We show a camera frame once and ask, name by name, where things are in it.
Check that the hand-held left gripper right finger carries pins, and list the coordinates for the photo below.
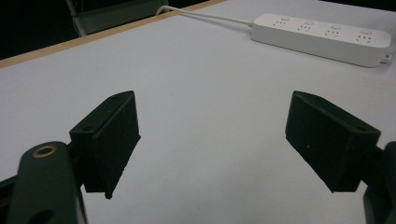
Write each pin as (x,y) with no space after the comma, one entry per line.
(330,140)

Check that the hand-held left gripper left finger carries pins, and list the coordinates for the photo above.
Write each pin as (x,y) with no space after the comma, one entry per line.
(106,143)

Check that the white power strip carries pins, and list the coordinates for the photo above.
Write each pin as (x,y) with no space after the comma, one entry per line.
(320,39)

